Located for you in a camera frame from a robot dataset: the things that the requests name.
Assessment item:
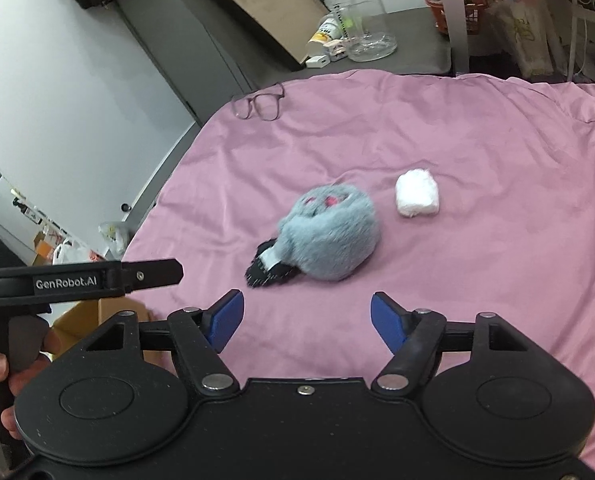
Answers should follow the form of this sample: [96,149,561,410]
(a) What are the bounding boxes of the black stitched fabric pouch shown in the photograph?
[245,238,299,288]

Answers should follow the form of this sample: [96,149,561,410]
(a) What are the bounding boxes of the grey fluffy plush toy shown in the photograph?
[273,184,380,282]

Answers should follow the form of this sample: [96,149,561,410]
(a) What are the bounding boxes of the white towel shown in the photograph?
[395,168,439,218]

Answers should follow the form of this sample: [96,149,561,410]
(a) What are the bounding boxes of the person's left hand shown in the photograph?
[0,328,61,441]

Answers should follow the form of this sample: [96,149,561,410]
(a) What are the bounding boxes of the brown cardboard box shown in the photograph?
[51,297,152,360]

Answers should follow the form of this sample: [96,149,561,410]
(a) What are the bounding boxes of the white plastic shopping bag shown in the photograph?
[52,240,104,264]

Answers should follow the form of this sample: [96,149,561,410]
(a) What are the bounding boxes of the pink bed sheet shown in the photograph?
[126,70,595,469]

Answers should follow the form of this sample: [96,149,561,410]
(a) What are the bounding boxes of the white small charger box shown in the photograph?
[305,54,331,70]

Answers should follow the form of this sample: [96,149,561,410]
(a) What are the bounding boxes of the white yellow supplement bottle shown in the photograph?
[306,14,344,58]

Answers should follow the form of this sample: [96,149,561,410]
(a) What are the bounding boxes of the large clear water jug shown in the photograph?
[325,0,397,63]

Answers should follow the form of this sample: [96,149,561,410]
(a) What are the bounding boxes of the translucent printed shopping bag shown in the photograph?
[489,0,567,78]

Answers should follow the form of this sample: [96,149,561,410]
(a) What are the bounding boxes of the flat cardboard tray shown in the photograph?
[214,0,328,72]

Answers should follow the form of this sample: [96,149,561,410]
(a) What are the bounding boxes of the red plastic basket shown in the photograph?
[423,0,489,36]

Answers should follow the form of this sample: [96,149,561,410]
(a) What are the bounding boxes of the purple frame eyeglasses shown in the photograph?
[230,82,285,122]

